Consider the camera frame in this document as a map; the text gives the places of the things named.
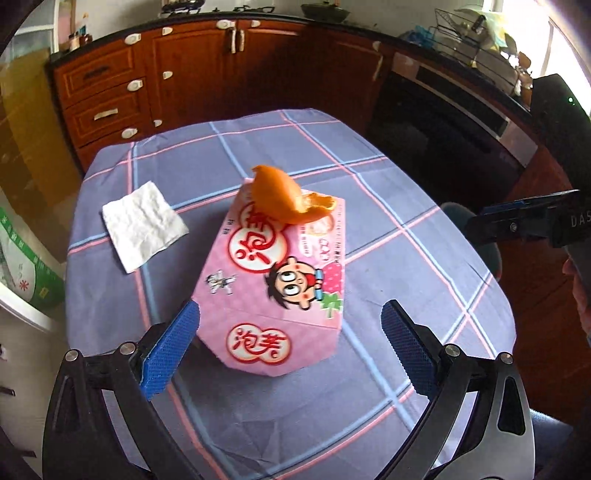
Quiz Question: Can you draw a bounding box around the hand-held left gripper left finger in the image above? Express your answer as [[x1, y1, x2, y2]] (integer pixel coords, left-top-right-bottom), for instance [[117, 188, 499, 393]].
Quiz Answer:
[[41, 300, 201, 480]]

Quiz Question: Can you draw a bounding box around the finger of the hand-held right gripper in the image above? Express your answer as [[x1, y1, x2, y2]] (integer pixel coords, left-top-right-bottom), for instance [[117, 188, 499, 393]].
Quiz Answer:
[[464, 208, 553, 244], [480, 189, 583, 219]]

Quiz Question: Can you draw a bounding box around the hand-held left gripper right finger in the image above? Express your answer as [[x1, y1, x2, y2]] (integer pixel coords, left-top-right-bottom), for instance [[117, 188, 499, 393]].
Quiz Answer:
[[381, 299, 536, 480]]

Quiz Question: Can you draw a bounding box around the pink cartoon snack box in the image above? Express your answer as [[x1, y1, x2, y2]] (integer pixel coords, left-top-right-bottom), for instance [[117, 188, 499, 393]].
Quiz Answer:
[[191, 185, 347, 379]]

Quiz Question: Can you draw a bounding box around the person's right forearm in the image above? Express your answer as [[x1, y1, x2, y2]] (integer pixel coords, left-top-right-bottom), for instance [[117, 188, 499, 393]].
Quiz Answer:
[[529, 408, 574, 467]]

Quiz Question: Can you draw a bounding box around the person's right hand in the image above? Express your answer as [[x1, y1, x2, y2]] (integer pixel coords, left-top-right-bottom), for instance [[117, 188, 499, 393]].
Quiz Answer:
[[562, 258, 591, 335]]

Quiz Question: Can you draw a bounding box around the wooden corner cabinet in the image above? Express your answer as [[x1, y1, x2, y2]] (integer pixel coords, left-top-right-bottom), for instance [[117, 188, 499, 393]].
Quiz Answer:
[[494, 148, 585, 282]]

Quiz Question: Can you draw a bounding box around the dark blue chair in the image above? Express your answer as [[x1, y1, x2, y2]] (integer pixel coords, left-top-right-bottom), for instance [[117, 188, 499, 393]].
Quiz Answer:
[[441, 202, 502, 280]]

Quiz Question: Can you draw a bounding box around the blue checked tablecloth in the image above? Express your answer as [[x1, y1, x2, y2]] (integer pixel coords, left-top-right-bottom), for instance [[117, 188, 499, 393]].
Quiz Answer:
[[65, 108, 518, 480]]

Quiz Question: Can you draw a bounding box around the black built-in oven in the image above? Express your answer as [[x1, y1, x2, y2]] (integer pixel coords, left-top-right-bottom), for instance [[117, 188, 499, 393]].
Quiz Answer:
[[369, 60, 539, 185]]

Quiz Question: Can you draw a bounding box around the white folded napkin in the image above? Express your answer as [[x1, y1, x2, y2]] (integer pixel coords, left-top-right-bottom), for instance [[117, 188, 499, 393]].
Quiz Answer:
[[102, 181, 190, 274]]

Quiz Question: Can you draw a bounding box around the green white sack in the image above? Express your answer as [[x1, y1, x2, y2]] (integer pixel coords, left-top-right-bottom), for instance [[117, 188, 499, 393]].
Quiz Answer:
[[0, 208, 65, 317]]

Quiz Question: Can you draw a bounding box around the orange peel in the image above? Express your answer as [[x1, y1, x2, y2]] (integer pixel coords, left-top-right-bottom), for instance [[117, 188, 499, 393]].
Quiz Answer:
[[249, 165, 337, 227]]

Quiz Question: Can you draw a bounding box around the blue cloth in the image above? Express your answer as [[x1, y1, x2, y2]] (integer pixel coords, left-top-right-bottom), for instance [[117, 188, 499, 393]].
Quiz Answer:
[[402, 25, 439, 47]]

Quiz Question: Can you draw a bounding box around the wooden kitchen cabinet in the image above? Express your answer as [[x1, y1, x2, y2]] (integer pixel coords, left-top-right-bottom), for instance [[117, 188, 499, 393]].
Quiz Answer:
[[48, 11, 393, 171]]

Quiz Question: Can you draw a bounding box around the black wok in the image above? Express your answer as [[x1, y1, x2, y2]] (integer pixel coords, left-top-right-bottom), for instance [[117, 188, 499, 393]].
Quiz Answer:
[[300, 2, 352, 22]]

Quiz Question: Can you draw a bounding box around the gas stove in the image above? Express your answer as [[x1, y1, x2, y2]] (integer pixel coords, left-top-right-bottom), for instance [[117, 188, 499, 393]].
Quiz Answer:
[[159, 0, 278, 17]]

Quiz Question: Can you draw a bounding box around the black wire dish rack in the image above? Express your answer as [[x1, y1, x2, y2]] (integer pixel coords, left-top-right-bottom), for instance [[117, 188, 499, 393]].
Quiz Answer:
[[434, 7, 532, 93]]

